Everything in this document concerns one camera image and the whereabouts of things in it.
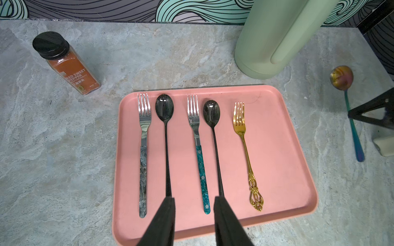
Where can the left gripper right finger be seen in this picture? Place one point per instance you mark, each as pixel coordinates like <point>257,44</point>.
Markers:
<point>228,230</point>

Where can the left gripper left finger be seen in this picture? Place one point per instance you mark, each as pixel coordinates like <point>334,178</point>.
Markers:
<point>160,231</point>

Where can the rainbow iridescent spoon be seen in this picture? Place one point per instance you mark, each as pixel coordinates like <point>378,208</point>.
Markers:
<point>342,78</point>

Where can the gold ornate fork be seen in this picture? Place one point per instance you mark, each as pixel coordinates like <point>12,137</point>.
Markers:
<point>255,197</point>

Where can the silver fork teal handle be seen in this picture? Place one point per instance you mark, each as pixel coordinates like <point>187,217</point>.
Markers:
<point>194,121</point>

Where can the black spoon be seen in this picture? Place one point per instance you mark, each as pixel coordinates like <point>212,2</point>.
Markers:
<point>164,108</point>
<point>211,112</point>

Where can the silver fork dark handle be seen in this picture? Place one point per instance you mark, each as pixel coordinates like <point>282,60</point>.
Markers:
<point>145,121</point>

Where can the pink plastic tray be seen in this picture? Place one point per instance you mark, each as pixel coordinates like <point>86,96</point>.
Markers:
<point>276,157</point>

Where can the green thermos jug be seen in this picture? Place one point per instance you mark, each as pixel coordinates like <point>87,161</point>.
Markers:
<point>275,31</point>

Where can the orange spice jar black lid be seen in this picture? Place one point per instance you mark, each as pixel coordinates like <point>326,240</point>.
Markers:
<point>64,60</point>

